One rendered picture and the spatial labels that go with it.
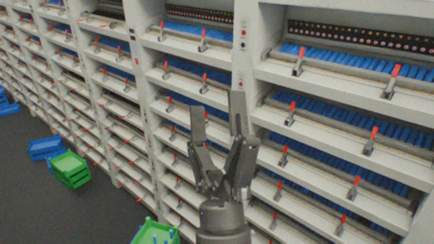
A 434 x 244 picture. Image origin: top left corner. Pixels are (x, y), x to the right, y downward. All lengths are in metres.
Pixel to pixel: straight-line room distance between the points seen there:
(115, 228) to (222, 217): 2.04
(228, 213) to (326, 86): 0.57
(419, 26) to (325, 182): 0.58
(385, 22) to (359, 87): 0.23
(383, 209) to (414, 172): 0.19
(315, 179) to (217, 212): 0.71
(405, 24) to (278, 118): 0.48
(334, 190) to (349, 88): 0.39
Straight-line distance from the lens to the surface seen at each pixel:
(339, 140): 0.99
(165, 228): 1.70
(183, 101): 1.51
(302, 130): 1.01
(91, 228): 2.51
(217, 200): 0.46
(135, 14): 1.47
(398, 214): 1.09
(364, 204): 1.08
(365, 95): 0.88
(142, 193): 2.42
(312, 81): 0.91
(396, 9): 0.81
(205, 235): 0.45
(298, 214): 1.23
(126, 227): 2.42
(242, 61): 1.02
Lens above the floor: 1.83
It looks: 30 degrees down
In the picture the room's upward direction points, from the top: straight up
